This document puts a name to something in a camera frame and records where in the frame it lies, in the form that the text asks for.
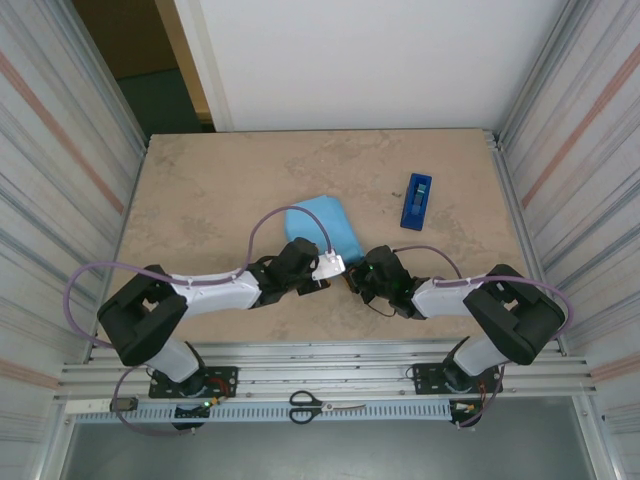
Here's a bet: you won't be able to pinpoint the blue cloth sheet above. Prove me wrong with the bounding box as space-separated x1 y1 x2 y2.
283 195 365 266

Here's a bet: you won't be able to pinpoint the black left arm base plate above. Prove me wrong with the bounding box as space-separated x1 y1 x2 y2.
148 365 240 400

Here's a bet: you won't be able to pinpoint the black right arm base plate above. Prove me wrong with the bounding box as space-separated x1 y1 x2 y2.
412 362 502 396

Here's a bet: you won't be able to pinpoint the black connector module with led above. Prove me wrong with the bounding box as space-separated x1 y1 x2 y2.
172 398 224 431

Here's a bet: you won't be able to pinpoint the white door frame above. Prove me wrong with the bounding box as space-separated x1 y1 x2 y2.
172 0 236 134

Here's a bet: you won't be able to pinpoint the blue tape dispenser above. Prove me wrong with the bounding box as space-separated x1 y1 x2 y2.
399 172 434 232

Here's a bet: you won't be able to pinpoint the aluminium rail frame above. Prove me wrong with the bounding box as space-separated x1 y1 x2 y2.
52 339 601 404

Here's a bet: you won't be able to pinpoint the slotted grey cable duct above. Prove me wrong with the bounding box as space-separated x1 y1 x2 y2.
67 399 454 425

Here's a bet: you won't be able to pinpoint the brown wooden door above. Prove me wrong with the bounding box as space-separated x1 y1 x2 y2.
72 0 216 124

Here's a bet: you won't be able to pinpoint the black handled scissors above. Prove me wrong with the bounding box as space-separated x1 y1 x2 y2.
288 390 367 425

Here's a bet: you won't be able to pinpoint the black connector module with wires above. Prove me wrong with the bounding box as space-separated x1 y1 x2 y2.
448 399 486 430

